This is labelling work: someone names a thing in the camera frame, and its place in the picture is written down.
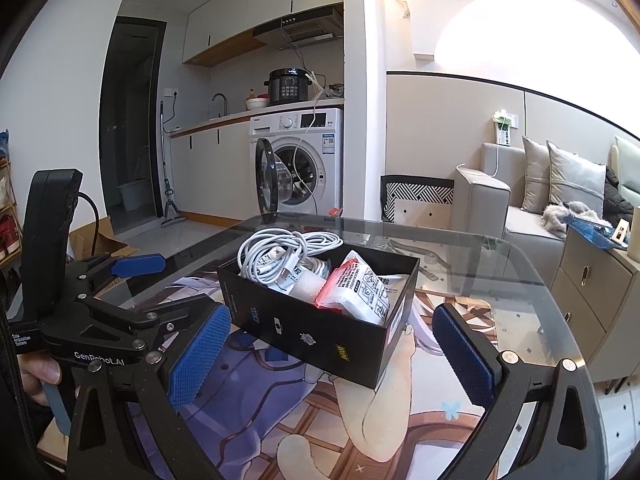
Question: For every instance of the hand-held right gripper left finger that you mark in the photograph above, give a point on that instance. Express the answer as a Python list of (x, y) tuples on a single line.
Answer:
[(197, 355)]

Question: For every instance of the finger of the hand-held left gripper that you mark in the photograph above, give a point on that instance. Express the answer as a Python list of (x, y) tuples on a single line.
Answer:
[(140, 265), (165, 317)]

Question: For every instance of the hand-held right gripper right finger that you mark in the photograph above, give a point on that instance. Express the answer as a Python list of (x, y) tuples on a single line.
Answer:
[(465, 355)]

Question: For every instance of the black cardboard box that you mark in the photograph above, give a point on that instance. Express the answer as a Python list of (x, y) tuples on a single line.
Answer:
[(310, 340)]

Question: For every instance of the white packet with red edge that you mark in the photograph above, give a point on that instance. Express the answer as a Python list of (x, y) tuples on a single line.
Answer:
[(360, 285)]

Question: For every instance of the white foam piece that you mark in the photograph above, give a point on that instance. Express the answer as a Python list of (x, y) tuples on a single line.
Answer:
[(305, 286)]

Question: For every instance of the person's left hand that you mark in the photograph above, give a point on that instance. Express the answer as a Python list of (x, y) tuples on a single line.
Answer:
[(37, 372)]

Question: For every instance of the brown cardboard box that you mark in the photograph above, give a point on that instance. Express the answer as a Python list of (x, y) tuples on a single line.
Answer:
[(105, 245)]

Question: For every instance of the grey bucket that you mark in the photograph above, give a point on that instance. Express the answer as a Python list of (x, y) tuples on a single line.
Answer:
[(130, 195)]

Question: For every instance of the grey mop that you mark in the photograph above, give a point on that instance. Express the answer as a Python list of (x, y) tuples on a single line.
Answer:
[(167, 185)]

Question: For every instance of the printed desk mat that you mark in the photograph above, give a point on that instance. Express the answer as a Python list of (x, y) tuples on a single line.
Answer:
[(300, 410)]

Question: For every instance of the white kitchen counter cabinet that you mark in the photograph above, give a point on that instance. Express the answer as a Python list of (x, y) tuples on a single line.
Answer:
[(210, 170)]

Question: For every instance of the dark door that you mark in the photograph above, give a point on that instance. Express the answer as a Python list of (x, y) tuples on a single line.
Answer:
[(130, 120)]

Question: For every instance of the beige drawer cabinet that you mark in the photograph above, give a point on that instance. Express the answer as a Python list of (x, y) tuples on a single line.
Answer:
[(595, 285)]

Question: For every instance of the beige sofa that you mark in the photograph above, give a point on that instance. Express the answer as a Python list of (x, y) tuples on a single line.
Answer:
[(500, 205)]

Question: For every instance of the black white patterned chair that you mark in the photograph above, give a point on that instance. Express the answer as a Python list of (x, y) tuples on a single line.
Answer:
[(415, 200)]

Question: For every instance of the grey fur throw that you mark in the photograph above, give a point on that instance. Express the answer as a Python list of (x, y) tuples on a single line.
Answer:
[(565, 212)]

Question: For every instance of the blue flat package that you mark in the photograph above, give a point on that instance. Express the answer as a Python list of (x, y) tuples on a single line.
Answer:
[(590, 232)]

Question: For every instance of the kitchen faucet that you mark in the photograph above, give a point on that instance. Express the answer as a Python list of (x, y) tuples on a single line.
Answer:
[(220, 102)]

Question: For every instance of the beige cushion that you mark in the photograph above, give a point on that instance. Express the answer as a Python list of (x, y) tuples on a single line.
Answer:
[(535, 175)]

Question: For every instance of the white bowl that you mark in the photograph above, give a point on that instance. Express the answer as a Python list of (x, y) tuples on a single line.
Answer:
[(257, 103)]

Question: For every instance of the grey cushion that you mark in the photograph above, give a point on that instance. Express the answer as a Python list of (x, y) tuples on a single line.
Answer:
[(575, 180)]

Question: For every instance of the white washing machine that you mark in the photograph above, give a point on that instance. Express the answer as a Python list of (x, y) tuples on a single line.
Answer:
[(310, 135)]

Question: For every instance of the black jacket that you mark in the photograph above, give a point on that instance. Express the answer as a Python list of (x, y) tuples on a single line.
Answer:
[(617, 195)]

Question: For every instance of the black pressure cooker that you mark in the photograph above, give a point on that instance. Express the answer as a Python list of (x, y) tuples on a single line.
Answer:
[(287, 87)]

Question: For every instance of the range hood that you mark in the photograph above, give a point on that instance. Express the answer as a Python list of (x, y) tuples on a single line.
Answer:
[(300, 27)]

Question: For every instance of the wall outlet with charger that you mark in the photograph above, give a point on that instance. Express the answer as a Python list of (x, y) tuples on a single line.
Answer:
[(502, 125)]

